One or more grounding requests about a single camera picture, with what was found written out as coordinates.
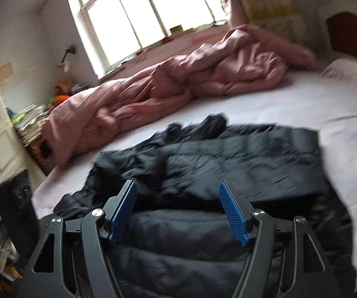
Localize patterned beige curtain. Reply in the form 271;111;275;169
224;0;311;46

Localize wooden white headboard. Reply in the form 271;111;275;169
317;0;357;57

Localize pink quilted duvet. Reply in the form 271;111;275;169
42;25;317;167

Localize books on windowsill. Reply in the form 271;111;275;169
169;25;194;37

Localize stack of papers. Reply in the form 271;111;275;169
11;104;49;147

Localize pink wall lamp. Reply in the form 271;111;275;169
56;45;76;73

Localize pink pillow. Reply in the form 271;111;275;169
322;57;357;83

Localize orange plush toy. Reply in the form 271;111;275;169
53;95;70;106

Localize black puffer jacket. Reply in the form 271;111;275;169
52;115;356;297

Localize pink bed sheet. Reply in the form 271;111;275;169
33;71;357;292

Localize black chair back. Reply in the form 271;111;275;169
0;170;40;268

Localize white framed window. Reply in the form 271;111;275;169
68;0;228;78

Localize carved wooden side table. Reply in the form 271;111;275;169
25;134;56;176

